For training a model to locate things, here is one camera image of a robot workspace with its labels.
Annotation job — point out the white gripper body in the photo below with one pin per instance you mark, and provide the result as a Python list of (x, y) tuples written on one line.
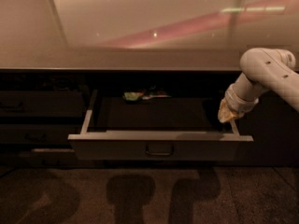
[(239, 103)]

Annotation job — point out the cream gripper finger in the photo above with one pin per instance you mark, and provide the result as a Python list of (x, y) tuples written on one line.
[(233, 116), (224, 113)]

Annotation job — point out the dark drawer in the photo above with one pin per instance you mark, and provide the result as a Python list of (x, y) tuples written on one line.
[(160, 129), (31, 134), (47, 104), (28, 159)]

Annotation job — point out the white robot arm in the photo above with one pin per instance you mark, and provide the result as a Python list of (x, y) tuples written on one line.
[(262, 70)]

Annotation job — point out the dark items in left drawer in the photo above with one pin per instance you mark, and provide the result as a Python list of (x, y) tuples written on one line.
[(37, 82)]

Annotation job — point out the pale flat item bottom drawer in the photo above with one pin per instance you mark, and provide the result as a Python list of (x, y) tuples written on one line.
[(52, 150)]

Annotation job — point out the green snack bag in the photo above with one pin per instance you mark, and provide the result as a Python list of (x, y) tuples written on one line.
[(136, 96)]

